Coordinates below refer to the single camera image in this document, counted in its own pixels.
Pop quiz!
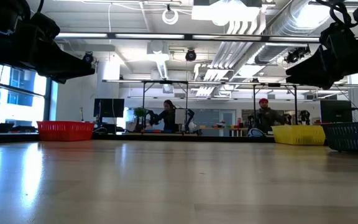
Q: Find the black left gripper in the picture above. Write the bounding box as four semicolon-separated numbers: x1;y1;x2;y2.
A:
0;14;96;85

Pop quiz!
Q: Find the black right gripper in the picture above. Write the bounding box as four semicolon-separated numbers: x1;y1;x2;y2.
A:
286;21;358;91

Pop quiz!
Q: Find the large bright window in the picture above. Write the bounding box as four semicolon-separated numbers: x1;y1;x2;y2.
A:
0;60;54;127

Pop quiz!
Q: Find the red plastic basket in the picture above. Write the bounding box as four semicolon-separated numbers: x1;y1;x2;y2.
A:
36;121;95;142

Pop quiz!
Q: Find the yellow plastic basket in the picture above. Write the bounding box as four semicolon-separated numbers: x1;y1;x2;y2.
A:
271;124;326;146

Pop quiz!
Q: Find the person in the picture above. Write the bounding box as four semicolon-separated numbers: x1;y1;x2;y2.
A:
155;99;180;133
253;98;287;134

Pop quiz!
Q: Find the black plastic basket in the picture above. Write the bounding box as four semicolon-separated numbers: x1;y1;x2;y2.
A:
321;121;358;154

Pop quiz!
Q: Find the white blue rounded object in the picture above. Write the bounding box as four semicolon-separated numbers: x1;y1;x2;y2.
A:
247;128;266;138

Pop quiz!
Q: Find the green potted plant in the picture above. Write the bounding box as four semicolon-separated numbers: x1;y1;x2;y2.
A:
133;107;148;131

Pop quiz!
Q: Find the white ceiling conduit bundle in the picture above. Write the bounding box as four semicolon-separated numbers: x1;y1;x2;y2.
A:
194;18;267;97

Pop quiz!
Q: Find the background table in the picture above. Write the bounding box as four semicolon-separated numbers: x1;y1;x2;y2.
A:
197;124;251;138

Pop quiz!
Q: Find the overhead LED light bar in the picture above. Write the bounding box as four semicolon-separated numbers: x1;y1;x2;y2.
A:
54;30;323;44

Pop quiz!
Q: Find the black ceiling camera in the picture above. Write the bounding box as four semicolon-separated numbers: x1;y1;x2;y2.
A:
81;51;94;65
283;45;311;65
185;49;198;62

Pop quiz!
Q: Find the black background station frame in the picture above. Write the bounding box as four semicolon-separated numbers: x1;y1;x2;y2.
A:
141;79;190;133
252;82;298;125

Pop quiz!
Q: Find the silver ceiling duct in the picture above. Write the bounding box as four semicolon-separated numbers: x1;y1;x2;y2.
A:
233;0;343;74

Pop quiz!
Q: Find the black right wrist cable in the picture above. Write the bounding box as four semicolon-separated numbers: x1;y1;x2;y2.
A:
315;0;354;28

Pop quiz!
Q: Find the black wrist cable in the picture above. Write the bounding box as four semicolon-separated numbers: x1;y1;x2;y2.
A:
315;0;354;28
35;0;46;15

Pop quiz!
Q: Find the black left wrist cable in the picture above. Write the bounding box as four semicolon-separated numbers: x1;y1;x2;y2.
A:
35;0;46;15

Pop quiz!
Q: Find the black aluminium table frame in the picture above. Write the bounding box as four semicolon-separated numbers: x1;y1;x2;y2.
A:
0;132;275;143

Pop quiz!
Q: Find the white cable coil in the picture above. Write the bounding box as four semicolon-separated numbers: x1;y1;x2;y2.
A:
162;7;180;26

